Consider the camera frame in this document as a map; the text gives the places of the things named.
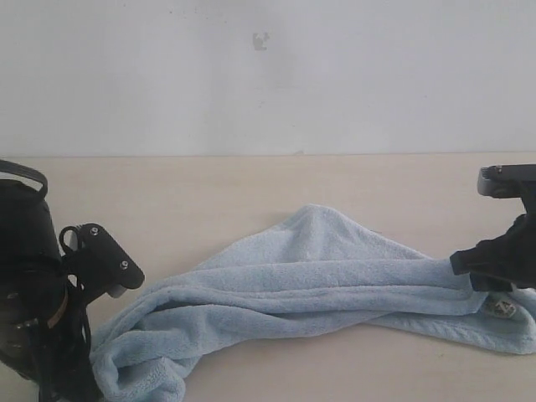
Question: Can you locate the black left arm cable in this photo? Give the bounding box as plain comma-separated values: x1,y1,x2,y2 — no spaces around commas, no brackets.
0,158,49,198

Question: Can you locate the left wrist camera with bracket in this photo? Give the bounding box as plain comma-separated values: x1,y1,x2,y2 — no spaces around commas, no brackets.
59,223,145,305

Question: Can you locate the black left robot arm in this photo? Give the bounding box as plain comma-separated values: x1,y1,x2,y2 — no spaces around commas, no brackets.
1,179,102,401

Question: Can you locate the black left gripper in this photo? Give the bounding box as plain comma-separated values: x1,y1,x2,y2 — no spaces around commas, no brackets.
38,288,102,401

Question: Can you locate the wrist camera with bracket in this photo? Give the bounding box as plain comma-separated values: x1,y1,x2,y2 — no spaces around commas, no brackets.
477,164,535,213
59,223,145,305

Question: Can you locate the white care label tag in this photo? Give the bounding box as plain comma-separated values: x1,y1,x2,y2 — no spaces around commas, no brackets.
481,293,518,319

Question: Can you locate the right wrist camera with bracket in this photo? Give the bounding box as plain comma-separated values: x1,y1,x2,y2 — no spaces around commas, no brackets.
477,164,535,213

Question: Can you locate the light blue fleece towel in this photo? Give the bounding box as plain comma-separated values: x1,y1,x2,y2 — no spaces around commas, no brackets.
90,204,535,401

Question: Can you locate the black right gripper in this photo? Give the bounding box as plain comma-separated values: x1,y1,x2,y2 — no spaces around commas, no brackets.
450,213,535,292

